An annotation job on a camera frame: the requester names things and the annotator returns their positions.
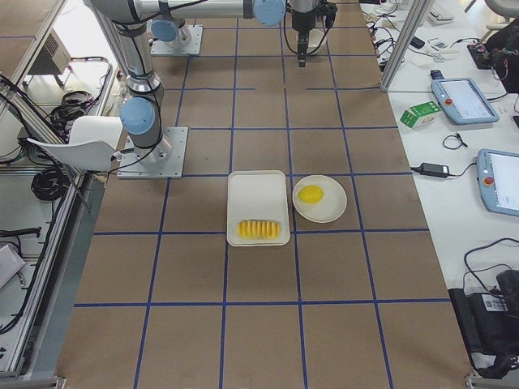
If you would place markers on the sliced yellow fruit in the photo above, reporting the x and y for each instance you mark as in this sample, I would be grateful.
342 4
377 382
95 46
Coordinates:
259 229

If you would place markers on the yellow lemon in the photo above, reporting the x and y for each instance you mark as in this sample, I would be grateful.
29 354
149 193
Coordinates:
311 194

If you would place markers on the beige ceramic bowl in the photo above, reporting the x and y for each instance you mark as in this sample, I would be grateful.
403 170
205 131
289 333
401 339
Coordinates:
316 41

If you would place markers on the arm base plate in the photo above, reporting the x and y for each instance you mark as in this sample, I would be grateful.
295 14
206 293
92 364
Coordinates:
171 41
166 160

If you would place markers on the cream rectangular tray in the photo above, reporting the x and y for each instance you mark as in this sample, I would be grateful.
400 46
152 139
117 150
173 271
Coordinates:
257 195

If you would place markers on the cream round plate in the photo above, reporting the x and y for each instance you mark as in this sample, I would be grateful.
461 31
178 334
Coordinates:
332 205

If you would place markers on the aluminium frame post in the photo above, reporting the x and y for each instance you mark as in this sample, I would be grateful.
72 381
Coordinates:
413 20

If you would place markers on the white plastic chair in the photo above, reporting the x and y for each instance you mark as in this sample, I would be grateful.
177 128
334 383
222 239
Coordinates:
92 142

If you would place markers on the blue teach pendant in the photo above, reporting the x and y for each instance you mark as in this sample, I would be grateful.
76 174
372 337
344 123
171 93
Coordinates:
463 102
498 181

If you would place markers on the green white carton box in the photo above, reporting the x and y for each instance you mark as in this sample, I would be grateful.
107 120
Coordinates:
420 115

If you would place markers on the upper blue teach pendant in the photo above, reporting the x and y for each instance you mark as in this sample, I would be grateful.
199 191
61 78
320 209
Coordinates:
463 102

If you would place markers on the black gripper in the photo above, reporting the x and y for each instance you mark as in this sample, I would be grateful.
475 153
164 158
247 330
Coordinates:
302 21

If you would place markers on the black power adapter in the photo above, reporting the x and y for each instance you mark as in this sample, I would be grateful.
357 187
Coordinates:
434 170

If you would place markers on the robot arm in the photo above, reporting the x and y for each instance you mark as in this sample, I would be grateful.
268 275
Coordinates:
141 116
305 6

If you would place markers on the lower blue teach pendant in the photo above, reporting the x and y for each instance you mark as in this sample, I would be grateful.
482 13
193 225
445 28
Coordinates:
498 181

